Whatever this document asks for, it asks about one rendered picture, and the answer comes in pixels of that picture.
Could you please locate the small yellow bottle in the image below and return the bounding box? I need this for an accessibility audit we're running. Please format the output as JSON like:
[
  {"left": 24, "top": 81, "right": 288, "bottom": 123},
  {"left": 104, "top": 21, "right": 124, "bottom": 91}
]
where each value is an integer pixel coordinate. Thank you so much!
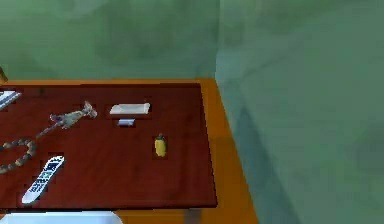
[{"left": 153, "top": 133, "right": 168, "bottom": 158}]

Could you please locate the white flat box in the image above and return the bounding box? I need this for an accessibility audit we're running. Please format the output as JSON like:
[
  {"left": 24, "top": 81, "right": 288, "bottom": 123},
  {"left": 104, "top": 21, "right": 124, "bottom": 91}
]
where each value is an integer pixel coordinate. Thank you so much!
[{"left": 109, "top": 102, "right": 152, "bottom": 116}]

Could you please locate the dark red wooden table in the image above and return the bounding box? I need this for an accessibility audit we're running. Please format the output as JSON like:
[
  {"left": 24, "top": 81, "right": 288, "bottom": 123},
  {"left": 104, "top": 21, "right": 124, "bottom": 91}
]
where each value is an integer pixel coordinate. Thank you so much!
[{"left": 0, "top": 83, "right": 219, "bottom": 211}]

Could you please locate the white remote control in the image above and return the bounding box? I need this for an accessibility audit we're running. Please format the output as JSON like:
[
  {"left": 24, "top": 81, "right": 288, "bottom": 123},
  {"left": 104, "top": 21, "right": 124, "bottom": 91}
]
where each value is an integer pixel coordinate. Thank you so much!
[{"left": 21, "top": 155, "right": 66, "bottom": 205}]

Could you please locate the white rounded object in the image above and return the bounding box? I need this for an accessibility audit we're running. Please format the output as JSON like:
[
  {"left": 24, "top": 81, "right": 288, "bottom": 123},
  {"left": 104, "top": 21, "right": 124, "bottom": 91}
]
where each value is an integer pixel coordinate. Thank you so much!
[{"left": 0, "top": 211, "right": 124, "bottom": 224}]

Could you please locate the white striped flat object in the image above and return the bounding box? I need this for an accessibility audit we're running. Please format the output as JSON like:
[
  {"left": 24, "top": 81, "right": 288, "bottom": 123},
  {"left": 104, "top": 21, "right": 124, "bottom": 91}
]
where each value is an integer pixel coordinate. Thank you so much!
[{"left": 0, "top": 90, "right": 22, "bottom": 110}]

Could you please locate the beaded bracelet with tassel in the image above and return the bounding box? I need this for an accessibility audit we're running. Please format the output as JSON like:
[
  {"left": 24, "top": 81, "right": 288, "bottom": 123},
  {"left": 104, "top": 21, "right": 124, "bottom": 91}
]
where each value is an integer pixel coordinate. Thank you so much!
[{"left": 0, "top": 100, "right": 99, "bottom": 175}]

